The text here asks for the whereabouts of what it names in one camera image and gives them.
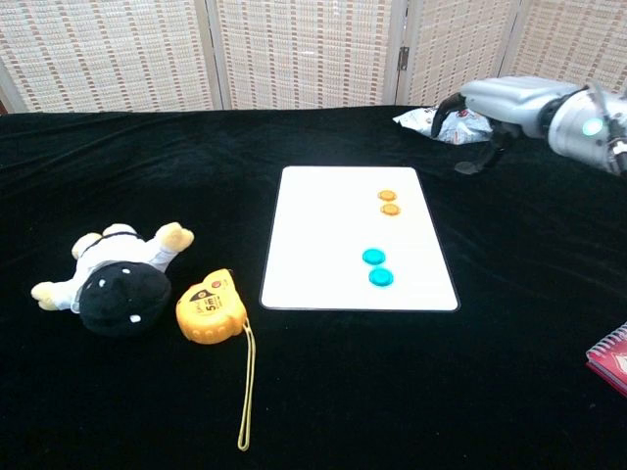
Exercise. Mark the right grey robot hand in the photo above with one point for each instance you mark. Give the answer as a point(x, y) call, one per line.
point(509, 103)

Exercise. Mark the orange button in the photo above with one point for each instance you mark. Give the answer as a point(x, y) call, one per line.
point(390, 209)
point(387, 195)

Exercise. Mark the white rectangular board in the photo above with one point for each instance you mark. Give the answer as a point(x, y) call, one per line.
point(318, 245)

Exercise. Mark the white crumpled snack bag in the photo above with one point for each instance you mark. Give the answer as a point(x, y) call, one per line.
point(460, 129)

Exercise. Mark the woven bamboo folding screen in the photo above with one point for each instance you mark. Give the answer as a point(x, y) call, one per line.
point(303, 49)

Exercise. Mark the red spiral desk calendar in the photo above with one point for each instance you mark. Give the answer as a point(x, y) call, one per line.
point(614, 362)

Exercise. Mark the yellow tape measure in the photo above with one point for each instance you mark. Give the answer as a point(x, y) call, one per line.
point(210, 308)

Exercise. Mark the black velvet tablecloth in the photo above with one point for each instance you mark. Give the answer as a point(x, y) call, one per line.
point(147, 171)

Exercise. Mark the black white plush toy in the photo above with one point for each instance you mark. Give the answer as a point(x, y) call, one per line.
point(122, 294)

